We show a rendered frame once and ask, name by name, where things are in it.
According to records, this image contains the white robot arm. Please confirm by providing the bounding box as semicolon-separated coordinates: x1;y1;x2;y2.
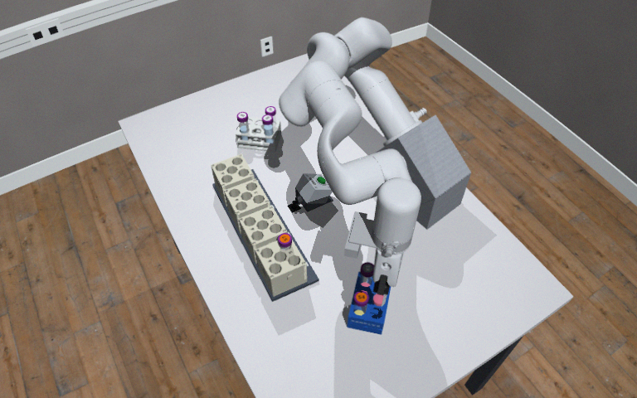
279;17;427;259

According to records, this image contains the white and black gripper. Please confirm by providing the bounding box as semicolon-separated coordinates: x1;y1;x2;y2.
373;245;410;295

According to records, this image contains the blue tube rack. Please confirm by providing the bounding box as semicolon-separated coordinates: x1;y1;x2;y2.
348;273;391;335

